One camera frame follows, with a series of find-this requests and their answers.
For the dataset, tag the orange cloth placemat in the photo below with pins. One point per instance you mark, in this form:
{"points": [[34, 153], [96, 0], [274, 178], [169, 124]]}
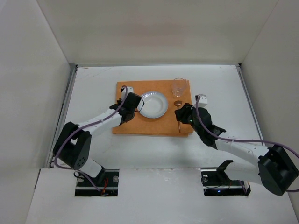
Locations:
{"points": [[165, 125]]}

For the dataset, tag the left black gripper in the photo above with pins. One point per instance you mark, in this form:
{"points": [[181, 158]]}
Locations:
{"points": [[136, 102]]}

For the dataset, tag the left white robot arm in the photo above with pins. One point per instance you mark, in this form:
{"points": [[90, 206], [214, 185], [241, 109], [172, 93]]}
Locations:
{"points": [[72, 148]]}

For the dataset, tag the right aluminium table rail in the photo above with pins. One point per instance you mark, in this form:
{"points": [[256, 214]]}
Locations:
{"points": [[239, 70]]}

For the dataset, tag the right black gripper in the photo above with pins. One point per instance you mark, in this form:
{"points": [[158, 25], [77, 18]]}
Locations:
{"points": [[181, 115]]}

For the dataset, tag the left aluminium table rail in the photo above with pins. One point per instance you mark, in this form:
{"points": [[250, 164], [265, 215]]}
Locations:
{"points": [[63, 111]]}

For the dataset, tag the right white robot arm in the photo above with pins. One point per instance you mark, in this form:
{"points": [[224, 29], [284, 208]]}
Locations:
{"points": [[270, 167]]}

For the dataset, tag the white round plate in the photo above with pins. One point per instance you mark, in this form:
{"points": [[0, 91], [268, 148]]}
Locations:
{"points": [[153, 105]]}

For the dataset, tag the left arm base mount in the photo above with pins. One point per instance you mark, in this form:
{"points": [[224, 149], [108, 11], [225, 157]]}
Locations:
{"points": [[106, 184]]}

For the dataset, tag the aluminium table rail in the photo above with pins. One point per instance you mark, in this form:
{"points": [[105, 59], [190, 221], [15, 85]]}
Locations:
{"points": [[239, 70], [63, 111]]}

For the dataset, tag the copper spoon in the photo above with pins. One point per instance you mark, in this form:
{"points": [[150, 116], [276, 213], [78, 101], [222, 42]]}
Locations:
{"points": [[178, 103]]}

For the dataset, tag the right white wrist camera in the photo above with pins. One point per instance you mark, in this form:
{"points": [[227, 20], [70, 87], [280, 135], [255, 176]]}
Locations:
{"points": [[201, 100]]}

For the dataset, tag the clear drinking glass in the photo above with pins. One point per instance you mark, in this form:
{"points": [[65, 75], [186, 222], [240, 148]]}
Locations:
{"points": [[178, 86]]}

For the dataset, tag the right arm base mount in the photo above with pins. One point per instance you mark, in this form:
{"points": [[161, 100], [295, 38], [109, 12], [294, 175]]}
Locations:
{"points": [[216, 182]]}

